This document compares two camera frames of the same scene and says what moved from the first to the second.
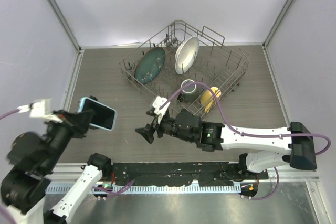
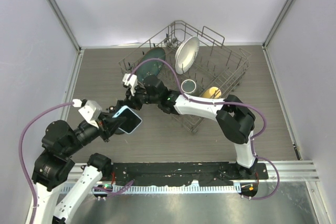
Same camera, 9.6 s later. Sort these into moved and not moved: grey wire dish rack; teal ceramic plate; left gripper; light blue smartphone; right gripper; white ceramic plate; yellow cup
Moved: left gripper; right gripper; light blue smartphone
Not moved: grey wire dish rack; white ceramic plate; yellow cup; teal ceramic plate
